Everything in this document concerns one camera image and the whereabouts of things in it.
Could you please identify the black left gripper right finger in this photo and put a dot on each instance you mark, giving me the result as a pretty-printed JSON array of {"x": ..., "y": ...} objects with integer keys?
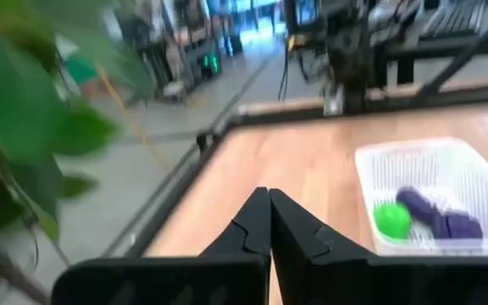
[{"x": 303, "y": 254}]

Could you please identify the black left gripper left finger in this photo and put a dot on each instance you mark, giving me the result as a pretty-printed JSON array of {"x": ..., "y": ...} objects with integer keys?
[{"x": 248, "y": 237}]

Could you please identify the green toy ball fruit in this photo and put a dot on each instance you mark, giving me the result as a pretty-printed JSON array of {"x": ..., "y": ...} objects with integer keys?
[{"x": 392, "y": 220}]

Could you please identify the purple toy eggplant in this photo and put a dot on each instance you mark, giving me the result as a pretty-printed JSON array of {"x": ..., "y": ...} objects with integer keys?
[{"x": 417, "y": 205}]

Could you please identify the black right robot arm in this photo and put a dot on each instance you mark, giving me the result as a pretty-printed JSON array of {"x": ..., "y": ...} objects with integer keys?
[{"x": 350, "y": 63}]

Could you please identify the white perforated plastic basket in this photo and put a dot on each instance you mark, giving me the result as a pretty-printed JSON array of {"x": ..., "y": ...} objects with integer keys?
[{"x": 396, "y": 161}]

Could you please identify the computer tower with green lights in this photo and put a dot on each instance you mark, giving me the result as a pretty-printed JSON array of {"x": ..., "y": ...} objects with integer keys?
[{"x": 210, "y": 63}]

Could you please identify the green plant in black pot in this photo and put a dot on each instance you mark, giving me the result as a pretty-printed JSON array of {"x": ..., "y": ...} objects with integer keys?
[{"x": 15, "y": 106}]

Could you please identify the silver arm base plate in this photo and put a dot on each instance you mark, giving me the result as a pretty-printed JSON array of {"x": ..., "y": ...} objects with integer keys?
[{"x": 333, "y": 101}]

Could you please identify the black aluminium table frame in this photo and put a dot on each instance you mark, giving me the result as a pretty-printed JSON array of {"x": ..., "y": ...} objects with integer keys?
[{"x": 460, "y": 94}]

